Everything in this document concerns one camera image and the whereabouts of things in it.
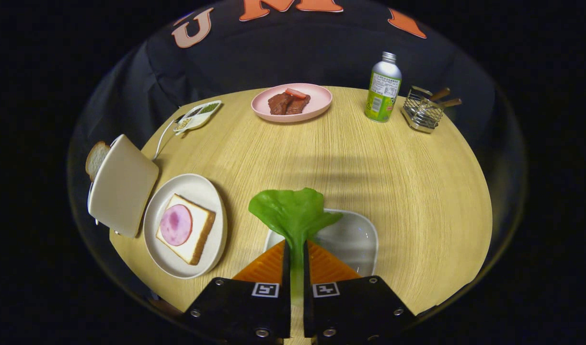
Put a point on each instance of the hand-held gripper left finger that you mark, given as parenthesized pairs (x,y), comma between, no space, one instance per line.
(286,287)

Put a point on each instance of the brown meat piece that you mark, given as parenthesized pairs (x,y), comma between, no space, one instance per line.
(298,105)
(278,103)

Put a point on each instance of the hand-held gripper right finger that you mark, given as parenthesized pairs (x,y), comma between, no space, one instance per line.
(307,297)

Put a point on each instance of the white toaster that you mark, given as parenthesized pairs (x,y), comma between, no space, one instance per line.
(122,187)

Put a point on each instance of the pink ham slice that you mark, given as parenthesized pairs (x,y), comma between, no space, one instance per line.
(176,225)

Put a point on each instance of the white square plate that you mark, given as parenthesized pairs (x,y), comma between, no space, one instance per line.
(350,239)

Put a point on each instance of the square white bread slice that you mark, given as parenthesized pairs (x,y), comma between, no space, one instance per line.
(198,239)

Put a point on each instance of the green lettuce leaf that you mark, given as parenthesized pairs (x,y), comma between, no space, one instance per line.
(292,211)

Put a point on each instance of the red meat slice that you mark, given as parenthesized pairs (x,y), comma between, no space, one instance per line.
(295,93)

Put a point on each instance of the white divided bean dish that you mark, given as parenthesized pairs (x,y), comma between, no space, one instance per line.
(197,120)

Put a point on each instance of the black backdrop cloth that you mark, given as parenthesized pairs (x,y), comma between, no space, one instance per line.
(292,57)

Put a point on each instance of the green label metal bottle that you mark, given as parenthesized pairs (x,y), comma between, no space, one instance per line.
(383,91)

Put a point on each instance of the round-topped toast slice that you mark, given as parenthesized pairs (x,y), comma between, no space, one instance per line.
(96,158)

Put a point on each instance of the pink plate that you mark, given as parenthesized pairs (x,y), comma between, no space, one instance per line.
(317,103)

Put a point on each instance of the white round plate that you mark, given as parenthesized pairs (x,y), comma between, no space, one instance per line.
(197,184)

